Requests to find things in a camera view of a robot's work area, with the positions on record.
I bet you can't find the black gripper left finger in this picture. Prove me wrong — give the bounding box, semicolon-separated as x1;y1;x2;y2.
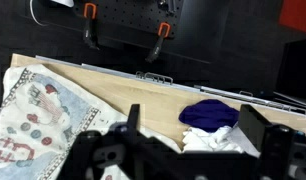
126;103;141;131

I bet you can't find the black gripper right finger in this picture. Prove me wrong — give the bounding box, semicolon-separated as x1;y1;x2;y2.
237;104;273;153

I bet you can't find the printed snowman towel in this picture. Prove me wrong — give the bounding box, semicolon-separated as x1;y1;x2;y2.
0;63;181;180

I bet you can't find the grey cloth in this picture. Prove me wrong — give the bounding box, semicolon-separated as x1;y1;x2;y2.
226;125;261;158

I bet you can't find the pile of blue white clothes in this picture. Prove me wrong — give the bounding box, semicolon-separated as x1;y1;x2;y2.
178;98;241;134

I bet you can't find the white cloth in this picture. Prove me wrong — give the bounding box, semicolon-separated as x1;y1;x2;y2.
182;124;242;155

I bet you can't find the orange and black clamp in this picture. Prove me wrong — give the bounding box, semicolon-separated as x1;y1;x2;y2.
82;2;101;51
145;22;172;64

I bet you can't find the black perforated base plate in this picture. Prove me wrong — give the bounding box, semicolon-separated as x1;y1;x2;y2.
72;0;185;40

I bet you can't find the white cable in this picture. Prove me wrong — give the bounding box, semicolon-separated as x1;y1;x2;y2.
29;0;49;27

